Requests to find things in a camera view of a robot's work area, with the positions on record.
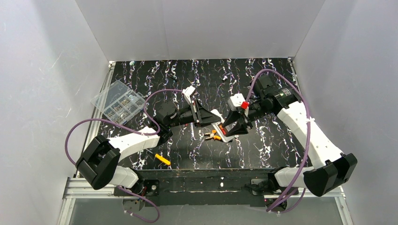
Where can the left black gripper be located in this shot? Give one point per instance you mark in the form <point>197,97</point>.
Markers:
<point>198,112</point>

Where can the aluminium frame rail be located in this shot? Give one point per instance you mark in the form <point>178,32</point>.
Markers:
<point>323,168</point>

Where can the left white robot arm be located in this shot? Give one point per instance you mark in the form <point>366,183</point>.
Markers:
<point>99,162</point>

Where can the small grey battery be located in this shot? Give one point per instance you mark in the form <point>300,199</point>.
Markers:
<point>222,129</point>

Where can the yellow handle screwdriver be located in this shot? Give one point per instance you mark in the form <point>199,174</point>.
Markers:
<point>160,158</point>

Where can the clear plastic screw box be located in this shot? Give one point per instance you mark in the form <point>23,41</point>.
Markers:
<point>119,103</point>

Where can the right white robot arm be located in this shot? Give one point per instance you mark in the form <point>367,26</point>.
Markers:
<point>324,166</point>

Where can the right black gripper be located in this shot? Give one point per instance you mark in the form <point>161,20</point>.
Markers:
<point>243,116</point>

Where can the yellow black pliers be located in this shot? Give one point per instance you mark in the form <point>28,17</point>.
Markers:
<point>212,136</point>

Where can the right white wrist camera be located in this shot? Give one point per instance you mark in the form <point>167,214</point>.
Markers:
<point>237,103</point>

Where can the silver open-end wrench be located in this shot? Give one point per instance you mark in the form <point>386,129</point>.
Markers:
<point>192,132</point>

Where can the white remote control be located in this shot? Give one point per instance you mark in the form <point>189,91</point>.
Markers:
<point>216,124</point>

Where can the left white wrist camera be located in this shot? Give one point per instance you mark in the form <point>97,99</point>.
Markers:
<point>187,94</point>

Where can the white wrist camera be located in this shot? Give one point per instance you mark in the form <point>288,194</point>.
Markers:
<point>187,94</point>
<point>237,103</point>

